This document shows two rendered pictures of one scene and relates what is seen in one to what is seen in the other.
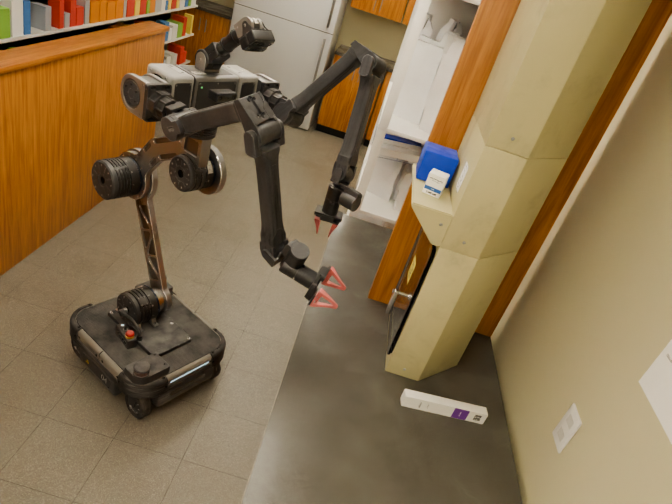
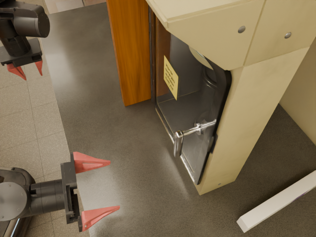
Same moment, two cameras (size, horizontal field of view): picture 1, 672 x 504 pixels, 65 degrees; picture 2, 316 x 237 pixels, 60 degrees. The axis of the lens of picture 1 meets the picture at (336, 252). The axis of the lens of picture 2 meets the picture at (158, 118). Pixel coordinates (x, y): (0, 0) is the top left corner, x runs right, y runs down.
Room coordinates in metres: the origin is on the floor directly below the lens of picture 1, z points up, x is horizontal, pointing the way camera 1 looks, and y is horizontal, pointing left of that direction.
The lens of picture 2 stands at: (1.09, -0.06, 1.66)
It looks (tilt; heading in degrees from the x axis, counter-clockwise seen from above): 54 degrees down; 339
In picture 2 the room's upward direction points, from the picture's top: straight up
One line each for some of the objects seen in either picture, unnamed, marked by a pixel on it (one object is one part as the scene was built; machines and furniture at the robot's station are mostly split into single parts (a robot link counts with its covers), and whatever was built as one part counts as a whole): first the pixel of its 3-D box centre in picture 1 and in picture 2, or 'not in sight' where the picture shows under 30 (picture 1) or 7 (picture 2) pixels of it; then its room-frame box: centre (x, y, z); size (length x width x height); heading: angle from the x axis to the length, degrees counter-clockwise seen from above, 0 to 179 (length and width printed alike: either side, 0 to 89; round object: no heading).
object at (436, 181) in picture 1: (436, 183); not in sight; (1.41, -0.20, 1.54); 0.05 x 0.05 x 0.06; 76
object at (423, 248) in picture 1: (410, 280); (177, 94); (1.45, -0.25, 1.19); 0.30 x 0.01 x 0.40; 1
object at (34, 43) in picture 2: (330, 207); (16, 43); (1.74, 0.07, 1.21); 0.10 x 0.07 x 0.07; 92
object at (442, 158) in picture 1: (436, 164); not in sight; (1.53, -0.20, 1.56); 0.10 x 0.10 x 0.09; 1
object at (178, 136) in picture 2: (397, 302); (185, 141); (1.35, -0.23, 1.17); 0.05 x 0.03 x 0.10; 91
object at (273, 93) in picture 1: (273, 100); not in sight; (1.99, 0.41, 1.45); 0.09 x 0.08 x 0.12; 151
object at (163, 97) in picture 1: (163, 106); not in sight; (1.55, 0.65, 1.45); 0.09 x 0.08 x 0.12; 151
